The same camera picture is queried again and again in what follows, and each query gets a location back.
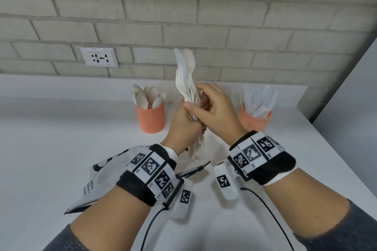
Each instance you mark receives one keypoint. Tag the person's left hand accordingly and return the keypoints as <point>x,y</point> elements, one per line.
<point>182,130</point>

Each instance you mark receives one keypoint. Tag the person's right hand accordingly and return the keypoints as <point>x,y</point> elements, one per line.
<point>218,112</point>

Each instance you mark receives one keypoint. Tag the orange mesh spoon cup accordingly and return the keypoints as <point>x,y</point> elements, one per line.
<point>150,121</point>

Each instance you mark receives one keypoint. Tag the bunch of white plastic knives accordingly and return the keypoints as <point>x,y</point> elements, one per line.
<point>259,100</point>

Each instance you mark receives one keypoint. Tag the pile of white plastic cutlery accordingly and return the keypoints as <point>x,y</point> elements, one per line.
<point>181,83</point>
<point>178,56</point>

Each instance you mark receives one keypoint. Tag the bunch of white plastic spoons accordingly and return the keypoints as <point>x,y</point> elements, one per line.
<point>141,100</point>

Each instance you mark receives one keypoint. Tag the white plastic spoon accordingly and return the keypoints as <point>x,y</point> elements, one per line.
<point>188,55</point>

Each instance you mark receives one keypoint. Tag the grey zip pouch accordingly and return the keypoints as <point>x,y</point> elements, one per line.
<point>97,189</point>

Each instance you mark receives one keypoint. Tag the person's right forearm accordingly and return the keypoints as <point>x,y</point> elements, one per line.
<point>309,209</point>

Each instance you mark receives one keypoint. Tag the person's left forearm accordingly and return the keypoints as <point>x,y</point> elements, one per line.
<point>112,218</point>

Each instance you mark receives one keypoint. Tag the black left wristband with markers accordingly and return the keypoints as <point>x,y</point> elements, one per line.
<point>147,171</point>

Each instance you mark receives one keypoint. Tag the black wristband with markers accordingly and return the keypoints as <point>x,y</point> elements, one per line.
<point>262,156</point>
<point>147,171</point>

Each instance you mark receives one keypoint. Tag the black right wristband with markers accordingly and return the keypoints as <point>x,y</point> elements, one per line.
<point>262,156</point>

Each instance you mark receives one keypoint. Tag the grey cabinet panel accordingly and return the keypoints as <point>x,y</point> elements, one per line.
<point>347,130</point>

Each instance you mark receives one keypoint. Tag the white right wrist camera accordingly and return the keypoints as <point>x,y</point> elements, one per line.
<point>225,186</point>

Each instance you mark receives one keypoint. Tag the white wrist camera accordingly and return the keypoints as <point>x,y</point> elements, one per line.
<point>182,203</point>
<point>225,186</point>

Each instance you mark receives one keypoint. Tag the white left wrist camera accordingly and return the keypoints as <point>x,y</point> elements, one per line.
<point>182,203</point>

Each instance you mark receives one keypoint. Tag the white wall socket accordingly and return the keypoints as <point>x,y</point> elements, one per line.
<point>99,57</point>

